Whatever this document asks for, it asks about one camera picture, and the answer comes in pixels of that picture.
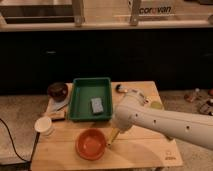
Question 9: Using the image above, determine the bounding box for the yellow banana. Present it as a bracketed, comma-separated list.
[107, 128, 120, 147]

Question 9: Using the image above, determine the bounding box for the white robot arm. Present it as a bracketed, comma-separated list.
[112, 89, 213, 150]

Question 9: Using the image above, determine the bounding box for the dark brown bowl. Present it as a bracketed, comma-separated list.
[47, 82, 68, 102]

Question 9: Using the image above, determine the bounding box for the red bowl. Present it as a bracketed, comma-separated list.
[75, 128, 106, 161]

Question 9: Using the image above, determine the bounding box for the grey blue sponge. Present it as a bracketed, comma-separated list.
[91, 98, 104, 114]

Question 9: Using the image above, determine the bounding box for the green plastic tray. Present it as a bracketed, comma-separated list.
[68, 77, 113, 122]

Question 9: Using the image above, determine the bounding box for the yellow green cup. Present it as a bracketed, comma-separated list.
[150, 101, 164, 110]

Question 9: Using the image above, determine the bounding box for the white cutting board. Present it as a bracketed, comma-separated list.
[47, 82, 70, 112]

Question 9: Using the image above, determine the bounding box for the white cup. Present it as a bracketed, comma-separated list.
[34, 116, 54, 136]

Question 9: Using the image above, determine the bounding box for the green cucumber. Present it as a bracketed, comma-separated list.
[165, 135, 174, 141]

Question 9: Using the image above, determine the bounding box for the white cardboard box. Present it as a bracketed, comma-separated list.
[127, 0, 175, 16]

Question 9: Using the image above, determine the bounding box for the dish brush with handle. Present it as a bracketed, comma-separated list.
[115, 84, 128, 93]

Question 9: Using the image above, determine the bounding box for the black cable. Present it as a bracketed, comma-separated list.
[0, 118, 32, 164]

